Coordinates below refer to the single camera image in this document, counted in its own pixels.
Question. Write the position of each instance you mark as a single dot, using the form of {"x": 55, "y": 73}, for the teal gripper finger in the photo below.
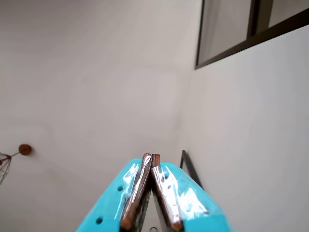
{"x": 113, "y": 198}
{"x": 188, "y": 200}

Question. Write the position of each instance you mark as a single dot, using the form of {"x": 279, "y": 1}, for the black metal bar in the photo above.
{"x": 192, "y": 168}

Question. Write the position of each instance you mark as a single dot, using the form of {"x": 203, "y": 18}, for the round wooden ceiling rose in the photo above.
{"x": 25, "y": 149}

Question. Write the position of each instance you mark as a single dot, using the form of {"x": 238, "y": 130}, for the dark window frame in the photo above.
{"x": 256, "y": 17}

